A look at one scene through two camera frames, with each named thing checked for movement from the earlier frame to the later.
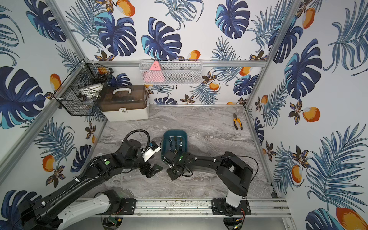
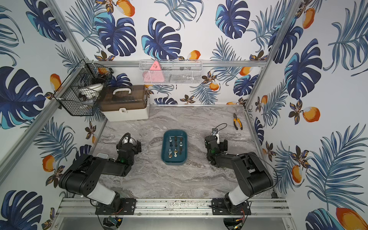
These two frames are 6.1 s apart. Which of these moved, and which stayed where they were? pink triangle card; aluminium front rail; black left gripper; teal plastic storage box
Moved: black left gripper
Stayed: teal plastic storage box; aluminium front rail; pink triangle card
